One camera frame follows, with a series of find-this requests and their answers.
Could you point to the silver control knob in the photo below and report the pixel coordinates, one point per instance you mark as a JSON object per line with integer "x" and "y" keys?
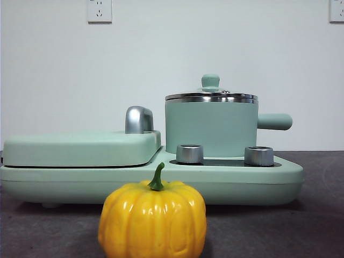
{"x": 258, "y": 156}
{"x": 189, "y": 154}

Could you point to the yellow toy pumpkin green stem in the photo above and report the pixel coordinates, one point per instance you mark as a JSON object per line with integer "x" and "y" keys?
{"x": 150, "y": 220}

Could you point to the mint green griddle cover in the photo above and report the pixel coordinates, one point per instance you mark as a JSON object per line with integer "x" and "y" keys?
{"x": 80, "y": 150}

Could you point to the glass pot lid green knob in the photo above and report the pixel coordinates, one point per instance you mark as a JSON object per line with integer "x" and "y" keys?
{"x": 210, "y": 80}

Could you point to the mint green breakfast machine base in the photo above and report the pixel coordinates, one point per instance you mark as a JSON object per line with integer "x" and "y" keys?
{"x": 242, "y": 185}

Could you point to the white wall socket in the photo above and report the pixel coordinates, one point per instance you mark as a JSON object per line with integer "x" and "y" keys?
{"x": 100, "y": 12}
{"x": 337, "y": 12}

